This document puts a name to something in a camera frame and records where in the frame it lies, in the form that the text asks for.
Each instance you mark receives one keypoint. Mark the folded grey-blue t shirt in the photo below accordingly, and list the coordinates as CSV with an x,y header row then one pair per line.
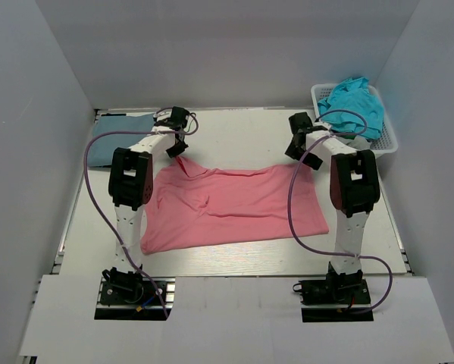
x,y
101,152

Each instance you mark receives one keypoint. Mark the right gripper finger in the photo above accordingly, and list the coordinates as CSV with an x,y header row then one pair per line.
x,y
312,161
296,148

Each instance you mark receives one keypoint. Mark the pink t shirt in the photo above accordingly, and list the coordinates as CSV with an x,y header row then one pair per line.
x,y
194,206

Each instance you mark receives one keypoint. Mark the turquoise t shirt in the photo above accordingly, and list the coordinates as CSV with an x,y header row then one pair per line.
x,y
359,111

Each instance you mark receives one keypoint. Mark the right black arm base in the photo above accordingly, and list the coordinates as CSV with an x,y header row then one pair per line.
x,y
335,299

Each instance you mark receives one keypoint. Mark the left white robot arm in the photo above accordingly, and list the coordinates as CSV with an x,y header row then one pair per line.
x,y
132,173

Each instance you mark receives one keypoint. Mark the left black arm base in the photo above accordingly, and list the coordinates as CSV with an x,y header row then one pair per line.
x,y
128,296

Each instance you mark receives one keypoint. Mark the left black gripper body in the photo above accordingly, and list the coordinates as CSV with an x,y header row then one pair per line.
x,y
183,143

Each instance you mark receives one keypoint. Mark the white plastic basket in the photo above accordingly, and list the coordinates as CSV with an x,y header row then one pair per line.
x,y
386,144

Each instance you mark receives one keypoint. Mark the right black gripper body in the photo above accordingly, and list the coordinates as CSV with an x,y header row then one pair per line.
x,y
294,145

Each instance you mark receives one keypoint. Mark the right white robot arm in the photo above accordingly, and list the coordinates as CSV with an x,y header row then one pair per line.
x,y
354,188

